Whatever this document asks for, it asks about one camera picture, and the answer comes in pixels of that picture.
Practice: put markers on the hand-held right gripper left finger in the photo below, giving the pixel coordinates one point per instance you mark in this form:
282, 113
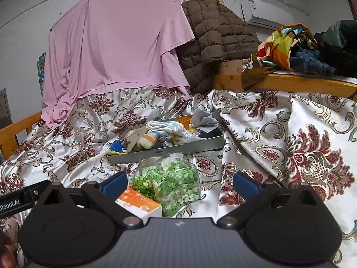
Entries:
114, 185

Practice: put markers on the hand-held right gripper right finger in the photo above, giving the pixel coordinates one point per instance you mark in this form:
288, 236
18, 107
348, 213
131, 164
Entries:
246, 185

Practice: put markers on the grey cloth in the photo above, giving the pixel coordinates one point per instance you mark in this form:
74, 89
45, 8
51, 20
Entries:
135, 142

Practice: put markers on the bag of green candies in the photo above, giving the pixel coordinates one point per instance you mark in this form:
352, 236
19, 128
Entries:
173, 178

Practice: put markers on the striped towel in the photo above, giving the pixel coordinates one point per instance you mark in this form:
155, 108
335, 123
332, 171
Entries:
156, 139

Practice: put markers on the dark navy sock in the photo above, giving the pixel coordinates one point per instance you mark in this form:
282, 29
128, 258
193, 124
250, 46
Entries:
210, 134

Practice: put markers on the orange and white box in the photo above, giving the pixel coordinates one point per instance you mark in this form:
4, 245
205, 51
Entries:
139, 203

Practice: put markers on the floral satin bedspread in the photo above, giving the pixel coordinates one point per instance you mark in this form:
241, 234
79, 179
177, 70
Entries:
306, 122

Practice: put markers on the olive printed cloth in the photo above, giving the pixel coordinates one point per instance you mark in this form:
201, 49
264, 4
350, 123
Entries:
251, 75

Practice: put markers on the pink hanging sheet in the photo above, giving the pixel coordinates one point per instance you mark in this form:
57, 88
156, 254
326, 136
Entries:
111, 47

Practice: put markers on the blue jeans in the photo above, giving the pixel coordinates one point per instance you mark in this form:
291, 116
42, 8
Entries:
309, 61

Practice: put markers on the colourful clothes pile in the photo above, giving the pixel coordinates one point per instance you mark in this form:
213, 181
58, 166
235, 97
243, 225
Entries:
281, 44

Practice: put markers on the brown quilted jacket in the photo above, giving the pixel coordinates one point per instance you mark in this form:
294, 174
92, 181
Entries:
217, 33

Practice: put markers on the black jacket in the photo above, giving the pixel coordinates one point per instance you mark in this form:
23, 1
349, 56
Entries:
340, 42

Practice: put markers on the white air conditioner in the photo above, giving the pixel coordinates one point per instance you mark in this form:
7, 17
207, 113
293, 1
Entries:
265, 11

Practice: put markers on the wooden bed rail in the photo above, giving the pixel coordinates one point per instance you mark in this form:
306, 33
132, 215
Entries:
16, 128

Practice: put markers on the wooden bed frame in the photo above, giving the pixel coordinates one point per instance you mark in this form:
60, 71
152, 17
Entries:
306, 83

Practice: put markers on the blue patterned wall poster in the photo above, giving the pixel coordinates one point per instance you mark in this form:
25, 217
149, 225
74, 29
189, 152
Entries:
41, 72

